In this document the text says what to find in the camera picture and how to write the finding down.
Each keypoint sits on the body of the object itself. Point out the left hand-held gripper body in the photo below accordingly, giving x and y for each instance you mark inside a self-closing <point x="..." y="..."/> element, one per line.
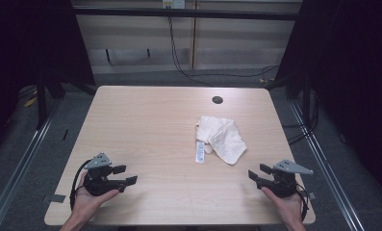
<point x="97" y="183"/>

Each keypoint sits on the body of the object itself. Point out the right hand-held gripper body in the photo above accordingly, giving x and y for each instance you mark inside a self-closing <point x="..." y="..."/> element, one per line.
<point x="283" y="184"/>

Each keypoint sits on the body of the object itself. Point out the white muslin cloth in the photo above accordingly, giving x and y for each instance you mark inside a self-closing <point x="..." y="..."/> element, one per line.
<point x="222" y="138"/>

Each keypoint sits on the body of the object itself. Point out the person's right hand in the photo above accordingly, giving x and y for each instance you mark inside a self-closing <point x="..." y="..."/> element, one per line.
<point x="288" y="207"/>

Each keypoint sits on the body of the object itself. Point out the person's left hand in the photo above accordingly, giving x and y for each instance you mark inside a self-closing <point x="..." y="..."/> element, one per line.
<point x="84" y="203"/>

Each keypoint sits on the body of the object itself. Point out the grey tape strip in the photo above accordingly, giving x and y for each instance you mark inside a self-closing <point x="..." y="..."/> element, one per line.
<point x="54" y="198"/>
<point x="311" y="195"/>

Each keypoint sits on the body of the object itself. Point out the small black floor marker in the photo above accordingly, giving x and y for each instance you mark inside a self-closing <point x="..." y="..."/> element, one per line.
<point x="65" y="134"/>

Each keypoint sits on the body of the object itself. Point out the black metal stand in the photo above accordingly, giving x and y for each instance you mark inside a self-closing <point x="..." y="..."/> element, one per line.
<point x="41" y="106"/>
<point x="306" y="96"/>

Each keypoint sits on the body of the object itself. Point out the yellow object on floor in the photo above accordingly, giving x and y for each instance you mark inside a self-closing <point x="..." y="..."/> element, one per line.
<point x="30" y="102"/>

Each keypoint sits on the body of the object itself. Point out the black curtain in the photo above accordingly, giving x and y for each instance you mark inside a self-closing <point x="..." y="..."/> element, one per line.
<point x="355" y="64"/>
<point x="25" y="38"/>

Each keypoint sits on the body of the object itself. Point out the black horizontal metal bar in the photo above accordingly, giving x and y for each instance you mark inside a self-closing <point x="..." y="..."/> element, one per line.
<point x="211" y="14"/>

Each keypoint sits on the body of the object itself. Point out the metal floor rail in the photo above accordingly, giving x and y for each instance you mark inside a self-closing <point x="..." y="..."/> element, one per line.
<point x="326" y="166"/>
<point x="18" y="170"/>

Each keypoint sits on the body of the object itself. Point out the white wall outlet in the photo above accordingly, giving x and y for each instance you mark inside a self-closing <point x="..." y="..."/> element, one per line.
<point x="173" y="3"/>

